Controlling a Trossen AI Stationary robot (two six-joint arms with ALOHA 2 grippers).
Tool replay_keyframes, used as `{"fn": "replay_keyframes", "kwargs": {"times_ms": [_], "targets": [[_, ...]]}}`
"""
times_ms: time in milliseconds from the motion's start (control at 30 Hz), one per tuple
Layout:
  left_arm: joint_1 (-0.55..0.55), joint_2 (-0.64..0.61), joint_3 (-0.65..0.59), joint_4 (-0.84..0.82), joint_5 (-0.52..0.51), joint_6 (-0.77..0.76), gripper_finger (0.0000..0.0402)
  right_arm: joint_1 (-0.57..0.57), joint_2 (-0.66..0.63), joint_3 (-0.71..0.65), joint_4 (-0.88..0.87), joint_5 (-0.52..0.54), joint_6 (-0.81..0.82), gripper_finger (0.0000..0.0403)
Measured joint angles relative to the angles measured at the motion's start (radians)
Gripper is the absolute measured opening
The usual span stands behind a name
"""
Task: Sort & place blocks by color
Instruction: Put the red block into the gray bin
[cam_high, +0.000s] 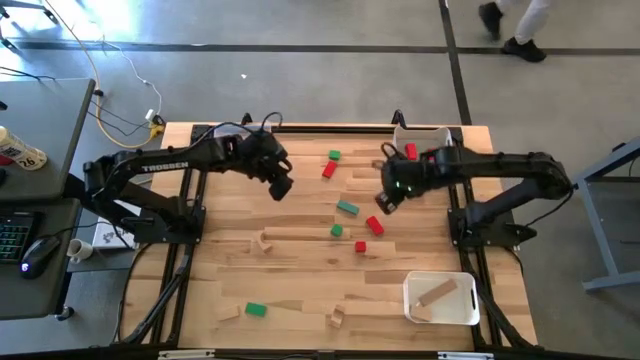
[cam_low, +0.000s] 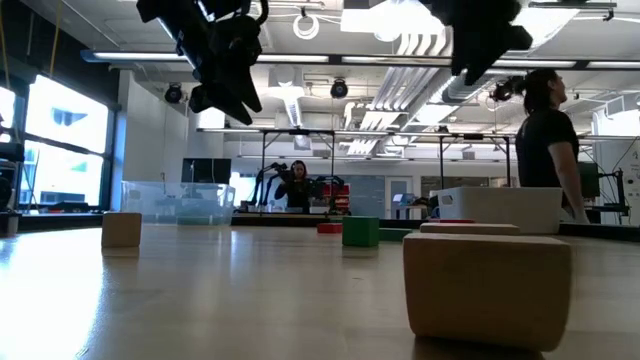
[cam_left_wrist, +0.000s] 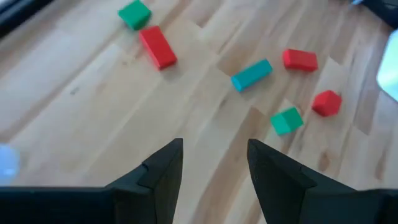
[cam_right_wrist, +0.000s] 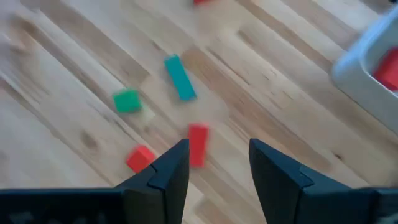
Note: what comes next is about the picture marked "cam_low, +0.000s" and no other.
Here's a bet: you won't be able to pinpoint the black equipment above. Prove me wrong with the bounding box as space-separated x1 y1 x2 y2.
0 142 25 237

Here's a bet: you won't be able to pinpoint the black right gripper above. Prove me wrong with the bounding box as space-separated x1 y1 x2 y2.
422 0 535 88

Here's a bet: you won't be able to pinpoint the person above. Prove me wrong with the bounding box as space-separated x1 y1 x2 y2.
514 68 591 225
273 159 321 214

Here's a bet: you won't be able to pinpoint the red storage bins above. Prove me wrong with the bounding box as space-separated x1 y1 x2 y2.
322 183 351 211

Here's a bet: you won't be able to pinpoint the silver ventilation duct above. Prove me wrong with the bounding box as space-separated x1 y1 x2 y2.
442 0 584 104

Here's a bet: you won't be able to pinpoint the green cube block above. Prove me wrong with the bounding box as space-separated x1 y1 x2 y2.
342 215 380 248

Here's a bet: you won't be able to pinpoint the white ceiling light panel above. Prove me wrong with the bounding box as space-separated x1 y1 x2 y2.
340 0 446 37

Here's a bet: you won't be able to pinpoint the LED light bar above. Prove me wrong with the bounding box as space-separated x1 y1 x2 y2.
79 48 640 70

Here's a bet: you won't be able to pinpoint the large window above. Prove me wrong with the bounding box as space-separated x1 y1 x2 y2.
0 74 117 212

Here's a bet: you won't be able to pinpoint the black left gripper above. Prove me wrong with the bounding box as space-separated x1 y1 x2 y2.
136 0 270 127

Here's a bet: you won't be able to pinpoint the black metal stand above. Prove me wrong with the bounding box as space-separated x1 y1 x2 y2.
597 168 632 217

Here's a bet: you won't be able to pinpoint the black background rig frame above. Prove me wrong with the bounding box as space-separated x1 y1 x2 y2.
438 132 512 190
259 128 337 217

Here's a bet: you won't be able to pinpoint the white coiled cable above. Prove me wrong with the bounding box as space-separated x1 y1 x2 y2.
292 12 321 41

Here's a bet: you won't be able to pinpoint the green rectangular block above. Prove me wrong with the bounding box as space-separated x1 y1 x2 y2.
378 227 416 243
177 214 217 226

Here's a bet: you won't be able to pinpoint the white plastic bin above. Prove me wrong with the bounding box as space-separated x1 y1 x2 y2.
429 187 564 235

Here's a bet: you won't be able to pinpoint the wooden block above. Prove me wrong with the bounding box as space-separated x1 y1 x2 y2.
101 211 143 249
402 233 574 353
419 222 521 237

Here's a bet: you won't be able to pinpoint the black aluminium table frame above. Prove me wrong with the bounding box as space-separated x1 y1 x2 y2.
0 212 640 242

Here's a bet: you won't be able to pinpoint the black monitor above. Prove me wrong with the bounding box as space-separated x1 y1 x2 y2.
180 158 233 185
577 160 601 200

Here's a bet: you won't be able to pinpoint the white ceiling duct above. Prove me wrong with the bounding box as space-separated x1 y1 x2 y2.
267 64 307 129

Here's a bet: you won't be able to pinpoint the clear plastic bin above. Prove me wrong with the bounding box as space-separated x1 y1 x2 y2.
119 180 236 227

